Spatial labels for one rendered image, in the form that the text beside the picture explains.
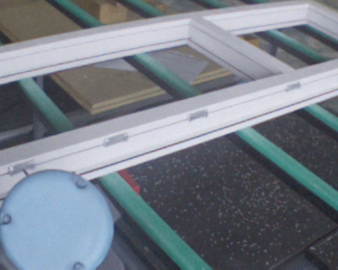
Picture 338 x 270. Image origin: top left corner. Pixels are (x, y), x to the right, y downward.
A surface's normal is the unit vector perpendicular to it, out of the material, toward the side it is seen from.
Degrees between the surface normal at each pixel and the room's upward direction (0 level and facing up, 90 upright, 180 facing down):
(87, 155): 90
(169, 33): 90
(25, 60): 90
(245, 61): 90
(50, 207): 39
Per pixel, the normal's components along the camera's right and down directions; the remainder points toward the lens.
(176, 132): 0.59, 0.48
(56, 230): 0.22, -0.32
